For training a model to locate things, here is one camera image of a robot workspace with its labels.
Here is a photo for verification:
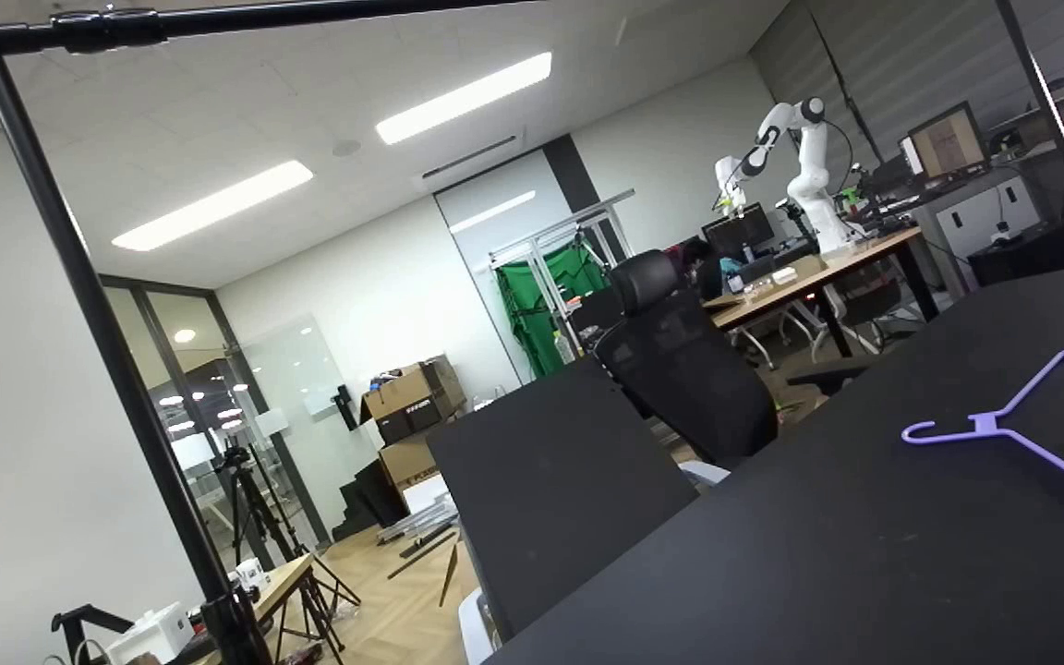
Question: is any blue plastic clothes hanger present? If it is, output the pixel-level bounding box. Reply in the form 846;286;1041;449
899;345;1064;510

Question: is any green cloth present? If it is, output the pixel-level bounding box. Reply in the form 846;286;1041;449
490;236;617;382

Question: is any metal clothes rack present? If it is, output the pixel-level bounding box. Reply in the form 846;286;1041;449
480;185;640;373

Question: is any large cardboard box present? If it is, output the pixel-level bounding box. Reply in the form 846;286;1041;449
362;351;469;427

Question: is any black standing board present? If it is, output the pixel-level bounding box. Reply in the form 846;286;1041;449
429;358;702;643

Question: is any black mesh office chair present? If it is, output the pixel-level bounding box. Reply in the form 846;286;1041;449
588;246;782;473

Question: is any small cardboard box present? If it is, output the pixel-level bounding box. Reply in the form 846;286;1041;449
375;436;439;491

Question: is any ceiling air vent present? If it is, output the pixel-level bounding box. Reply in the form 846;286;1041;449
416;132;519;185

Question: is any black desk monitor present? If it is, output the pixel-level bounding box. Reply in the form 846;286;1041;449
699;203;782;257

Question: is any black floor bag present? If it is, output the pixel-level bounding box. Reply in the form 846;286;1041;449
332;457;413;544

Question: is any rectangular ceiling light panel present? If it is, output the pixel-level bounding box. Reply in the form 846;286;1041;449
374;49;553;149
112;158;317;254

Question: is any wooden desk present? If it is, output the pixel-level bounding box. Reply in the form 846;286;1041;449
702;222;942;361

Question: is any wooden folding stand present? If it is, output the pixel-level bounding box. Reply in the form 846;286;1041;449
248;552;362;665

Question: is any lit computer monitor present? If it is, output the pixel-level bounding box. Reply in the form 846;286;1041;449
899;101;989;185

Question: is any white drawer cabinet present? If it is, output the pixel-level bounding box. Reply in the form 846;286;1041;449
932;171;1045;264

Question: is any black rack upright pole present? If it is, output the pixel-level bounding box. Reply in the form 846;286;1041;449
0;22;269;665
992;0;1064;236

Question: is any white device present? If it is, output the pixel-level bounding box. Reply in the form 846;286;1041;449
104;603;200;665

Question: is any black horizontal rack bar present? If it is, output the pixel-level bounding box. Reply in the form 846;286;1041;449
0;0;525;66

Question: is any black low stand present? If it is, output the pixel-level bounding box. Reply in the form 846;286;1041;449
46;603;141;665

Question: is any wall whiteboard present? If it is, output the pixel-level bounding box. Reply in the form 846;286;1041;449
239;312;352;427

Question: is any black camera tripod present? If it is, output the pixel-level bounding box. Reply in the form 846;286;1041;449
209;441;304;568

